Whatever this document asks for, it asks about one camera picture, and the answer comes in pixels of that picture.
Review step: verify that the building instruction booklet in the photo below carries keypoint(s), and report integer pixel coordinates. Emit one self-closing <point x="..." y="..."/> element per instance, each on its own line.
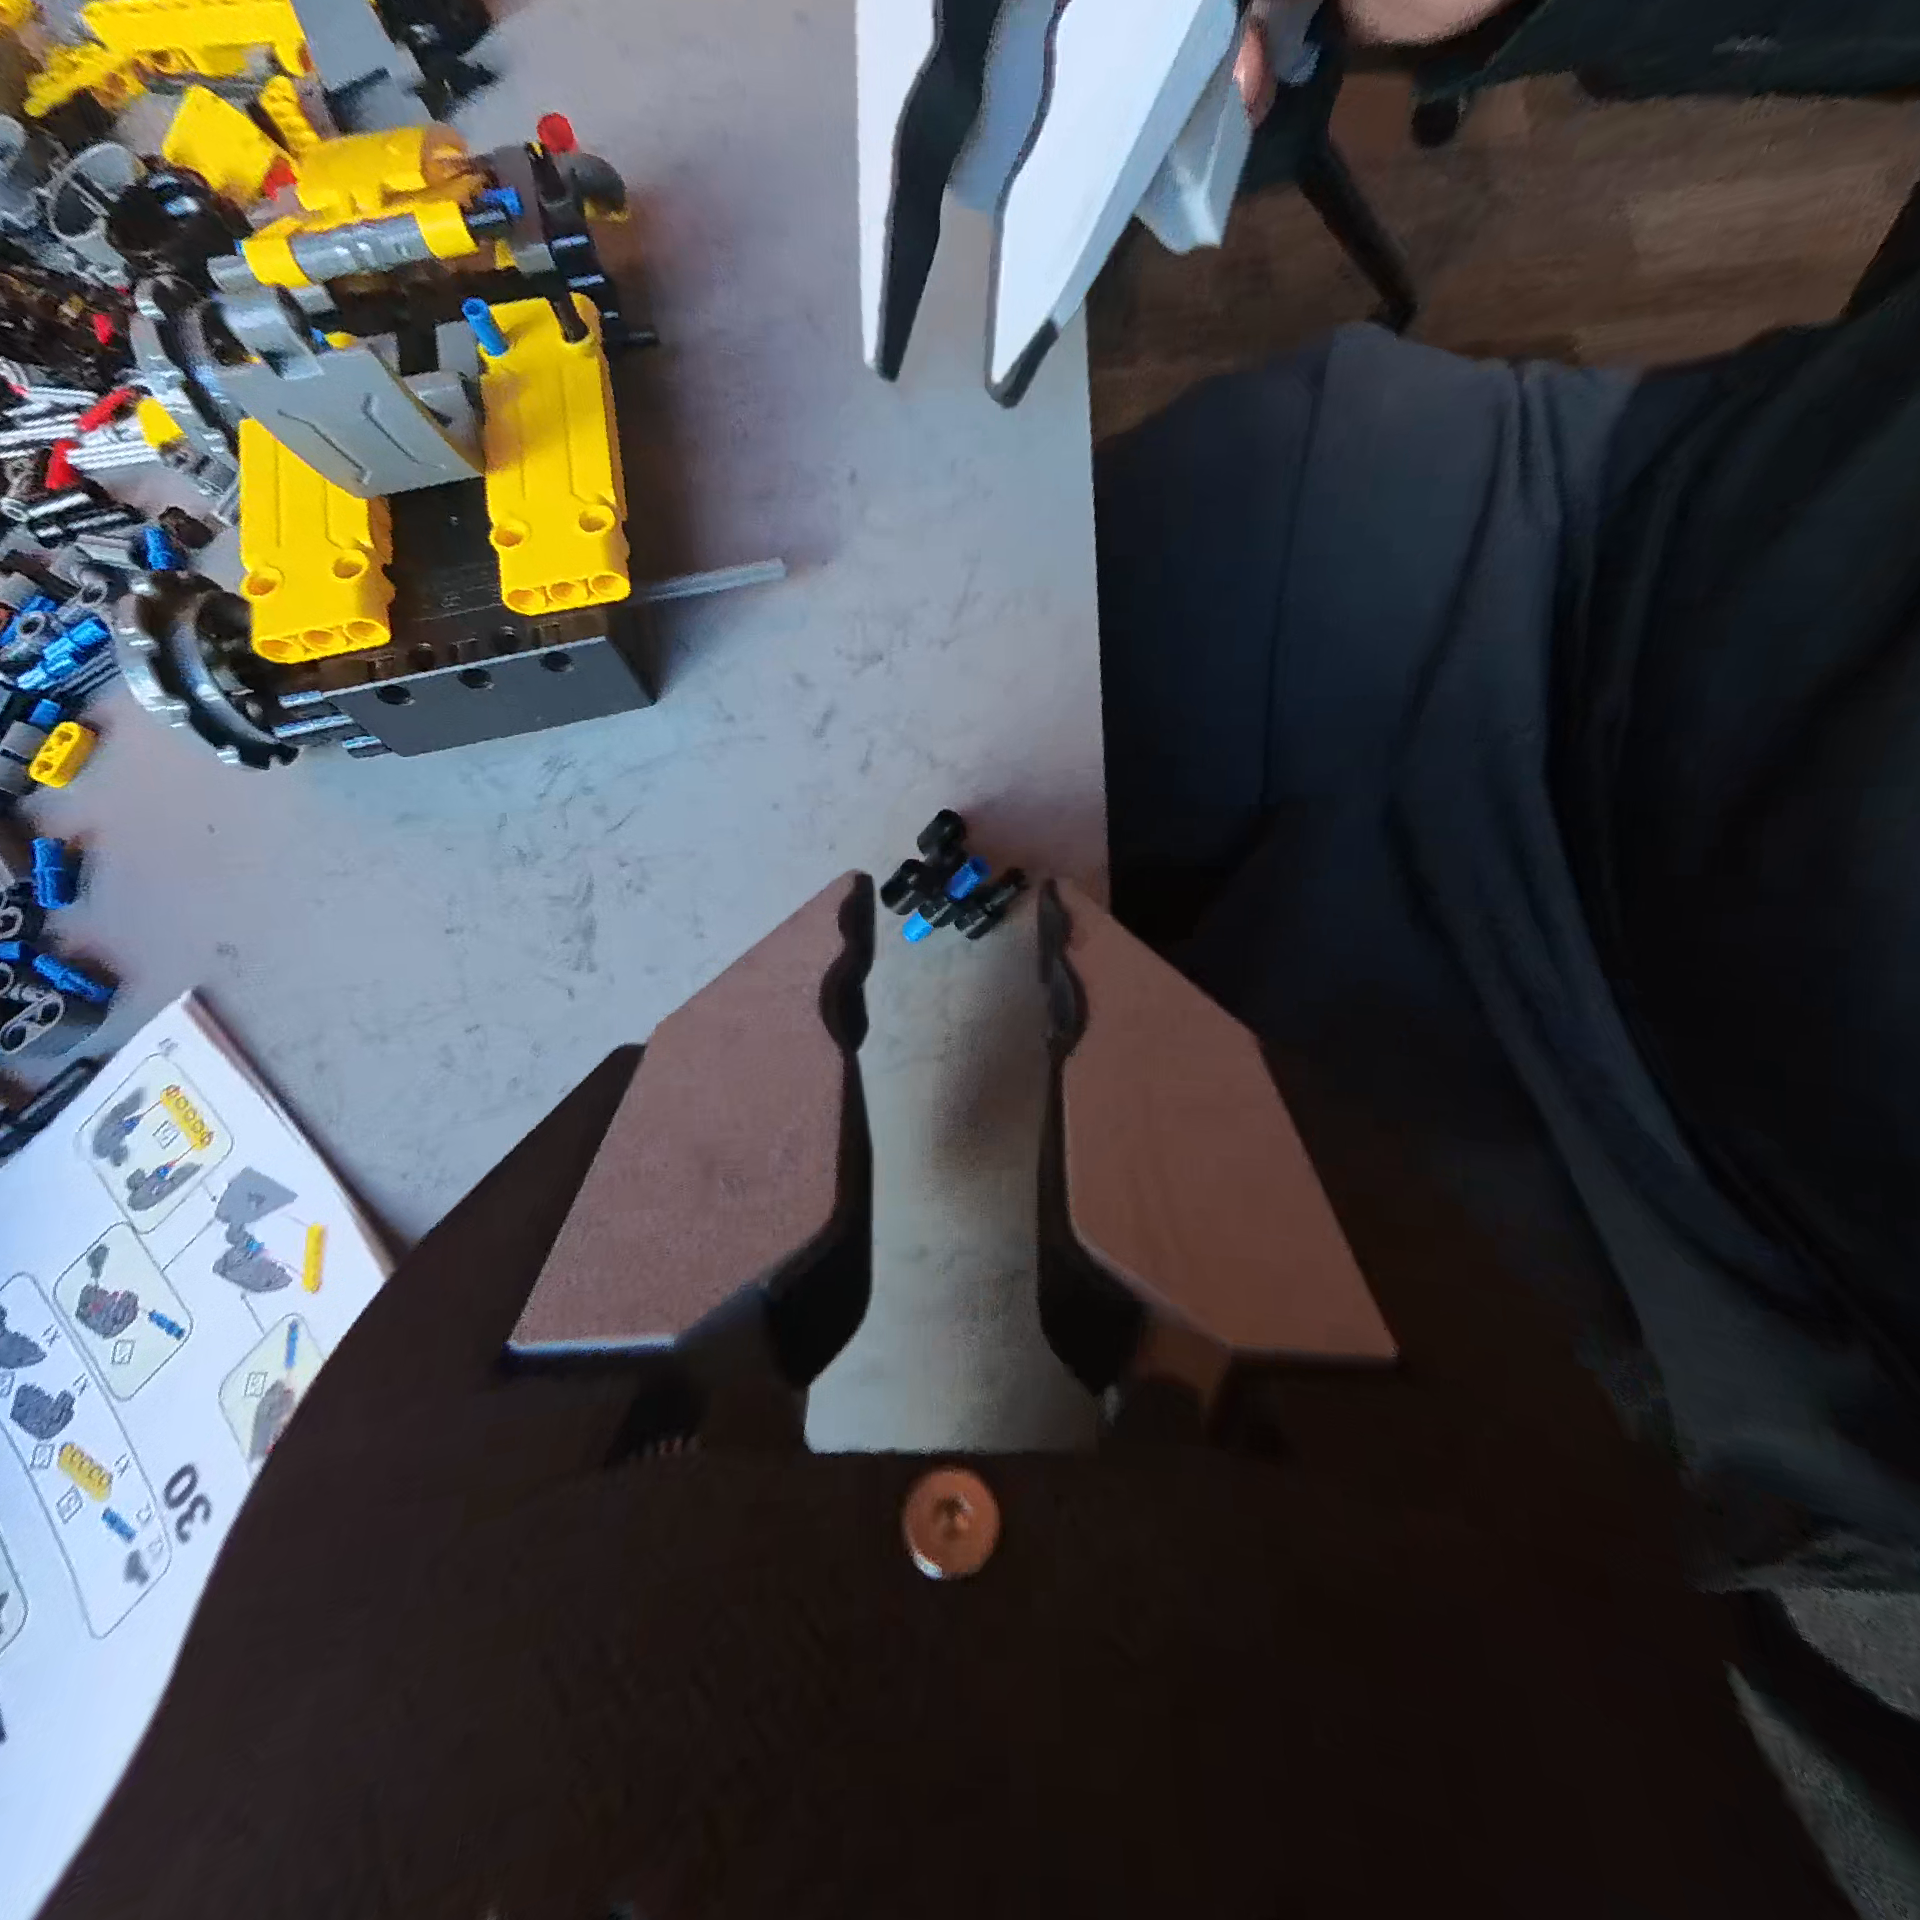
<point x="151" y="1441"/>

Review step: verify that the yellow toy brick vehicle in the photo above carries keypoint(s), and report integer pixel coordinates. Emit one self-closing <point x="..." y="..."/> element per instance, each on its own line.
<point x="422" y="511"/>

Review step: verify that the person's right hand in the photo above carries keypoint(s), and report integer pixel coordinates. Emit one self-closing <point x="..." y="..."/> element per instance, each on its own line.
<point x="1428" y="18"/>

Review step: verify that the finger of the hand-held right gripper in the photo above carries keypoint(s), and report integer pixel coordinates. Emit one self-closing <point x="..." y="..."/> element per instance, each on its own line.
<point x="1111" y="135"/>
<point x="902" y="153"/>

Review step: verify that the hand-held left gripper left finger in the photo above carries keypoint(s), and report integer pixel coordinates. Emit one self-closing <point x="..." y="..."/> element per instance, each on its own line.
<point x="692" y="1188"/>

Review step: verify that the pile of loose toy bricks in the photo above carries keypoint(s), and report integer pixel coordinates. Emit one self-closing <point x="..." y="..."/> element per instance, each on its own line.
<point x="93" y="421"/>

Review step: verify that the person's legs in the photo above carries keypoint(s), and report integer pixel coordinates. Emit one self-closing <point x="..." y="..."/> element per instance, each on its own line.
<point x="1563" y="902"/>

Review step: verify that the black brick connector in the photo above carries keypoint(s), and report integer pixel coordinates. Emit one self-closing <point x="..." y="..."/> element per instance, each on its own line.
<point x="956" y="877"/>

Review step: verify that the grey brick axle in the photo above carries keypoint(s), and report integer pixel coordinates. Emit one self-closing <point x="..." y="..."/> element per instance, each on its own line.
<point x="721" y="577"/>

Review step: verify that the blue brick pin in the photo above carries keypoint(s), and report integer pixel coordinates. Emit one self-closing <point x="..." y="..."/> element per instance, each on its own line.
<point x="921" y="925"/>

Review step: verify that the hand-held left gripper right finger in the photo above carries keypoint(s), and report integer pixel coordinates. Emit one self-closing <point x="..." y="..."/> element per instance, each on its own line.
<point x="1217" y="1188"/>

